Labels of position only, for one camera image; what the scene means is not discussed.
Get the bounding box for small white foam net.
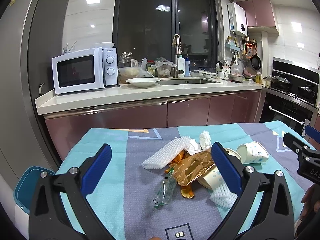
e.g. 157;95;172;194
210;182;238;209

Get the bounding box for white blue dotted paper cup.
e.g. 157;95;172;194
236;141;269;164

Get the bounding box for crushed white paper cup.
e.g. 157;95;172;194
197;167;224;191

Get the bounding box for orange peel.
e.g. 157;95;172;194
164;150;194;198

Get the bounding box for gold foil snack wrapper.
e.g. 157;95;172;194
172;148;215;186

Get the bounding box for white tissue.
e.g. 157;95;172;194
184;139;202;155
199;131;212;151

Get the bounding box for clear plastic wrapper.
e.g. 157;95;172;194
152;168;177;209

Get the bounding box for long white foam net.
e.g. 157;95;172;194
142;136;190;170

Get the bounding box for blue trash bin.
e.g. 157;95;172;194
14;166;55;214

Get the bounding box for maroon kitchen cabinets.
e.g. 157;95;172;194
44;90;261;159

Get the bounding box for steel kitchen faucet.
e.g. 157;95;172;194
172;34;182;77

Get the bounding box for dark kitchen window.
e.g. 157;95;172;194
112;0;219;70

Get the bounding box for person's right hand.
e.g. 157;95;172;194
299;184;320;220

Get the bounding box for black built-in oven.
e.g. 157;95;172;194
260;57;319;137

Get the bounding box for black cooking pot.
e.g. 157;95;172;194
271;73;292;92

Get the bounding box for black frying pan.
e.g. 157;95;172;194
251;55;262;71

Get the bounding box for white stone countertop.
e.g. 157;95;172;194
35;79;262;115

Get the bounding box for small porcelain bowl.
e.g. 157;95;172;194
202;71;213;79

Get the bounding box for blue bottle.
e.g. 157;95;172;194
184;55;190;76

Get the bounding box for white water heater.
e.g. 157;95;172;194
227;2;248;36

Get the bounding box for steel sink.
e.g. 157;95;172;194
156;79;220;86

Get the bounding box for white microwave oven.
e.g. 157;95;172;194
52;47;118;94

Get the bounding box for white soap bottle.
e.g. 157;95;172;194
177;55;185;77

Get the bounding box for white oval plate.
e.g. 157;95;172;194
125;77;161;88

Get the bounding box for clear plastic food container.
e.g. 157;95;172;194
155;61;173;78

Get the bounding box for glass jug with food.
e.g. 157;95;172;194
118;52;140;83

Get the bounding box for grey refrigerator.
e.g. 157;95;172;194
1;0;68;187

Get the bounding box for pink wall cabinet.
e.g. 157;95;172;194
237;0;279;35

